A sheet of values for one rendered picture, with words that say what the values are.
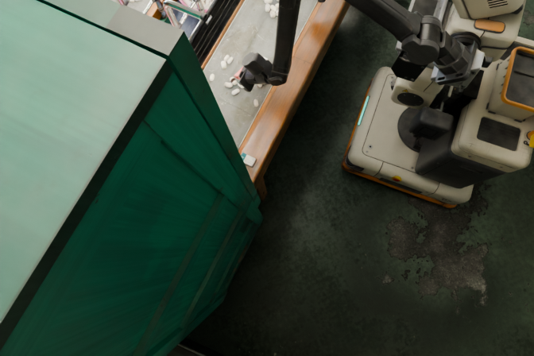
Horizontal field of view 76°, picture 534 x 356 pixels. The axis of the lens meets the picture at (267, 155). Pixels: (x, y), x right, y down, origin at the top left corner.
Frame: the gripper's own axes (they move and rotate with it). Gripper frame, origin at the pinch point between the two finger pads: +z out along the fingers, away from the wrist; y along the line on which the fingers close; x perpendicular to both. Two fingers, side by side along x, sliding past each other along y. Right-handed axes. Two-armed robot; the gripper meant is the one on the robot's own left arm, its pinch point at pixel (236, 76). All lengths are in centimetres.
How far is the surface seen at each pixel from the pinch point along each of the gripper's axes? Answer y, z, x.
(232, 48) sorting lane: -14.7, 13.0, -0.8
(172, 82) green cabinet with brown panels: 43, -81, -55
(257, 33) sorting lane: -25.5, 7.8, 3.3
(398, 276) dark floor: 37, -34, 133
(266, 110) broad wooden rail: 5.9, -9.2, 14.2
